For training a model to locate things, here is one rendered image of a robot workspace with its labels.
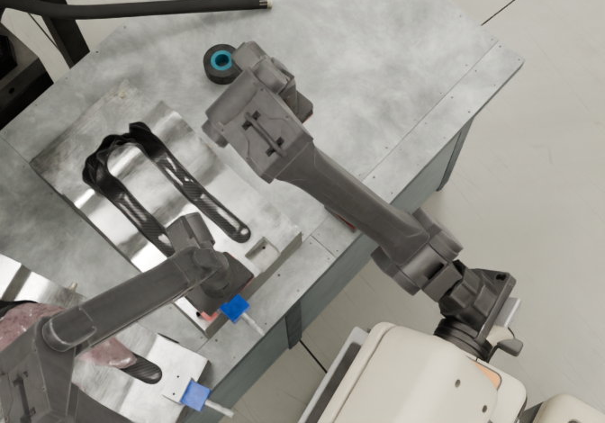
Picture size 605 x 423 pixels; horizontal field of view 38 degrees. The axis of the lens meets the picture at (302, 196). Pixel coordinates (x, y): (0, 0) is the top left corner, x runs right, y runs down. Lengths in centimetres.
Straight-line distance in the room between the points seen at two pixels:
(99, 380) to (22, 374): 61
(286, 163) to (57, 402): 37
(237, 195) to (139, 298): 52
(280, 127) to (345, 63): 91
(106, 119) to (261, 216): 39
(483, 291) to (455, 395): 22
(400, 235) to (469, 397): 23
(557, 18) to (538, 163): 51
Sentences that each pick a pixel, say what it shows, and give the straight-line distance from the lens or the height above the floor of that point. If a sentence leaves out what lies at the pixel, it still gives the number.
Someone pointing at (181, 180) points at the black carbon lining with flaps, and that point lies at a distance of 173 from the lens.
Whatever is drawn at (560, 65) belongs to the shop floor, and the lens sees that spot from 293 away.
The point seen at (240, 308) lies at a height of 90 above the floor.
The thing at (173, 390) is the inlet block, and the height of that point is 88.
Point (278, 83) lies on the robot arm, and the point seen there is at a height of 155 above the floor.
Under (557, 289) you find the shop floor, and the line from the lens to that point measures 266.
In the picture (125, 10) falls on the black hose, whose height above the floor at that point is 90.
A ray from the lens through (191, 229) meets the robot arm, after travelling 146.
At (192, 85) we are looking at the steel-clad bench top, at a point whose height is 80.
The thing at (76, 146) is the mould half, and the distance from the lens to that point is 183.
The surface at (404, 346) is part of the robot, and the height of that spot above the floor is 135.
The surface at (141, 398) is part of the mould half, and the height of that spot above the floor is 85.
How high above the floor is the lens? 249
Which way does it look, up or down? 70 degrees down
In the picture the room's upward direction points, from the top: 1 degrees counter-clockwise
